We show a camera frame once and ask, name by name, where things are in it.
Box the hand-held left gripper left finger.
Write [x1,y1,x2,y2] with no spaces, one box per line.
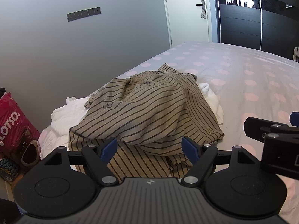
[41,137,119,187]

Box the white garment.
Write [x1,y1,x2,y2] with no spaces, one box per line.
[51,96,94,136]

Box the black wardrobe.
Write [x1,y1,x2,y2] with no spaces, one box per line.
[212,0,299,59]

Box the brown striped shirt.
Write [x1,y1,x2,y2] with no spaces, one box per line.
[68,63,225,178]

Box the white door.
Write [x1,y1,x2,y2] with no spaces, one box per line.
[161,0,210,48]

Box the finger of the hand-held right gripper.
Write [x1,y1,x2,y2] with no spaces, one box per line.
[243,117,299,140]
[290,112,299,127]

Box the white knit cloth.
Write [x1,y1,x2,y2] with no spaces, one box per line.
[197,82,225,125]

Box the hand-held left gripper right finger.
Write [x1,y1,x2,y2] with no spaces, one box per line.
[181,136,260,187]

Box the blue patterned bag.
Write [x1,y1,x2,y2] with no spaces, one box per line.
[0,157,27,183]

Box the pink printed bag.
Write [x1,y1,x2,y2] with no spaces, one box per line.
[0,92,41,168]

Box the grey wall switch panel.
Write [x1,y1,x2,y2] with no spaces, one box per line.
[67,7,101,22]

